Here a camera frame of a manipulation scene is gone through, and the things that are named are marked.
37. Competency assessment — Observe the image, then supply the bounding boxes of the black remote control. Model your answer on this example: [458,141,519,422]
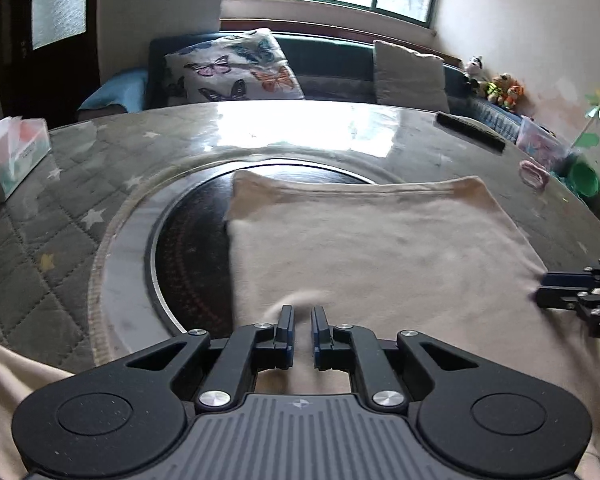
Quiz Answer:
[436,111,506,153]

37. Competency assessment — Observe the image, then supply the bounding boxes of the clear plastic storage box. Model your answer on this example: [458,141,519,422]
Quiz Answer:
[515,116,572,176]

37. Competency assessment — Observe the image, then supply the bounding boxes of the black round turntable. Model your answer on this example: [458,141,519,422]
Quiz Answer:
[150,157,381,338]

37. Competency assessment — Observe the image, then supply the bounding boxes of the dark teal sofa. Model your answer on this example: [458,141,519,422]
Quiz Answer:
[76,30,523,143]

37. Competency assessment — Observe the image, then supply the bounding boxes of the white tissue box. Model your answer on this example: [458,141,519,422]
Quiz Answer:
[0,116,51,203]

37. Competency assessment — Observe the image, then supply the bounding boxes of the green plastic bucket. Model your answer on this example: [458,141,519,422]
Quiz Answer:
[566,157,600,200]

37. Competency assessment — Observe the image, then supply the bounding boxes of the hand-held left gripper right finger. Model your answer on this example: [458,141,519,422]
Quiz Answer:
[311,305,481,413]

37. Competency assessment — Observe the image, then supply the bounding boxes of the butterfly print pillow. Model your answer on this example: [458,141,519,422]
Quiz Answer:
[164,28,306,106]

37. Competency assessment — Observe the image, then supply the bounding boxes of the pink hair tie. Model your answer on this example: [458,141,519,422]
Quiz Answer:
[518,160,551,191]

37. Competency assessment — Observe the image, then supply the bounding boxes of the dark wooden door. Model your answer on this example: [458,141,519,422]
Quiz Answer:
[0,0,101,126]

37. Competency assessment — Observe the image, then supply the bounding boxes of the beige garment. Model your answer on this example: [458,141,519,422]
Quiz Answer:
[0,170,600,480]

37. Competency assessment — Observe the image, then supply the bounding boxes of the light blue cloth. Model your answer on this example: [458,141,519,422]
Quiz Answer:
[77,69,150,113]

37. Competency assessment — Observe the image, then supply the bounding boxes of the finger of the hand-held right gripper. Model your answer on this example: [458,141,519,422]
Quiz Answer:
[541,256,600,290]
[535,288,600,345]

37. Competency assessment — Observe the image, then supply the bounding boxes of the black and white plush toy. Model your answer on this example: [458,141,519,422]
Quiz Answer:
[463,56,486,82]

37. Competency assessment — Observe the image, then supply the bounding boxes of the grey pillow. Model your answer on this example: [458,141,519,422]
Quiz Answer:
[372,39,451,113]

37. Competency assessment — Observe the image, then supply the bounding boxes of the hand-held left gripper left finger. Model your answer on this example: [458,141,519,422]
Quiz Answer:
[124,305,297,413]

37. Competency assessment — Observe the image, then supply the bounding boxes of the orange plush toy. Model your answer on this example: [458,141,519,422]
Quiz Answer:
[497,73,527,112]

